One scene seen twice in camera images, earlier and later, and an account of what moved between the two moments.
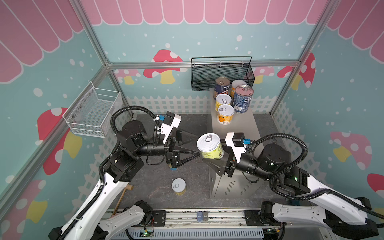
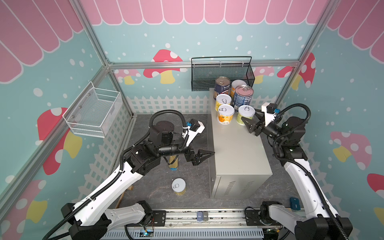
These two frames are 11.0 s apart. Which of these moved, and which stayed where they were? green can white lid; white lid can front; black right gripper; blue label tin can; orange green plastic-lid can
Moved: green can white lid; black right gripper
Stayed: blue label tin can; white lid can front; orange green plastic-lid can
